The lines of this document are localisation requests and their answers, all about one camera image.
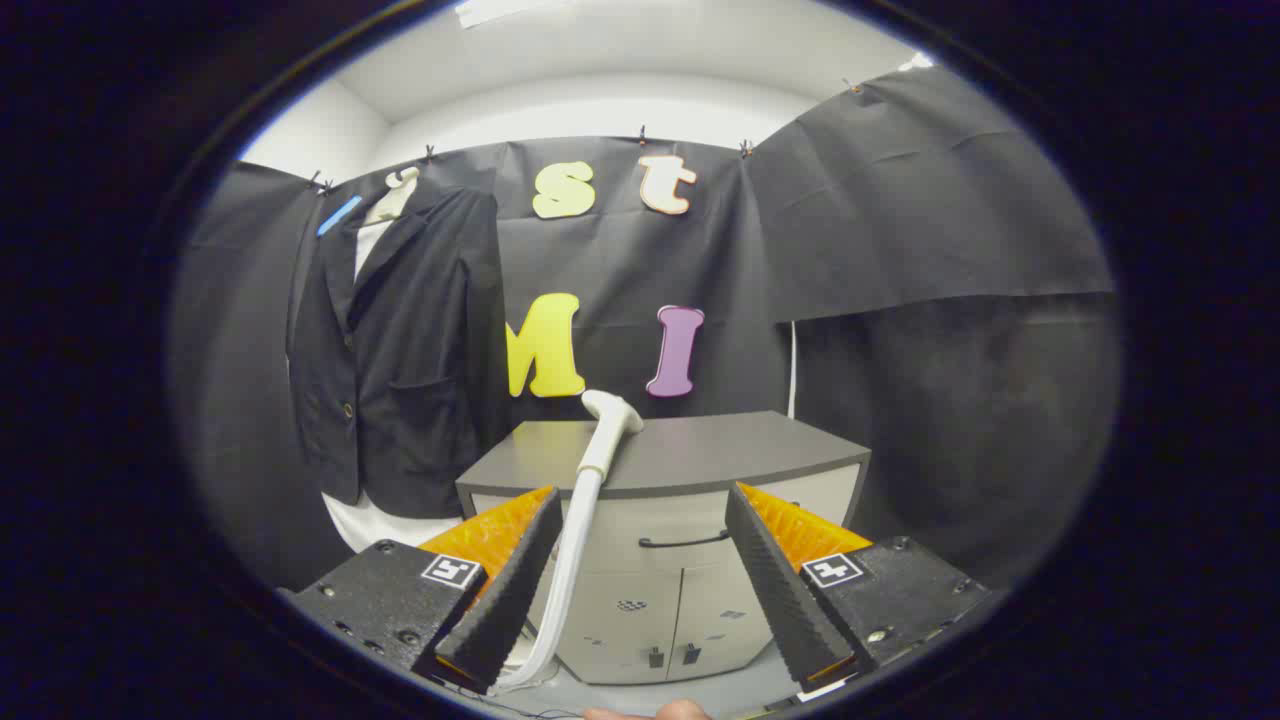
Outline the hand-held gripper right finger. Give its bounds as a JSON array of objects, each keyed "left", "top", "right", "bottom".
[{"left": 725, "top": 482, "right": 991, "bottom": 693}]

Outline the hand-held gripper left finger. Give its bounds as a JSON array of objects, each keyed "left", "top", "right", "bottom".
[{"left": 285, "top": 487, "right": 563, "bottom": 696}]

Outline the white garment steamer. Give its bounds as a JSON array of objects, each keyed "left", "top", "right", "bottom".
[{"left": 490, "top": 390, "right": 645, "bottom": 693}]

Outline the black jacket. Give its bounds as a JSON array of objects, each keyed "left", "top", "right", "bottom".
[{"left": 288, "top": 185, "right": 511, "bottom": 519}]

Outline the white mannequin torso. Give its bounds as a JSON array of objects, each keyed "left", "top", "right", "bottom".
[{"left": 322, "top": 168, "right": 463, "bottom": 553}]

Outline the grey cabinet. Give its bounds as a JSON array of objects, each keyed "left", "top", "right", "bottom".
[{"left": 456, "top": 411, "right": 871, "bottom": 686}]

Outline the black backdrop cloth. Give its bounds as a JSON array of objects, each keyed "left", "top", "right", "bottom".
[{"left": 170, "top": 65, "right": 1121, "bottom": 601}]

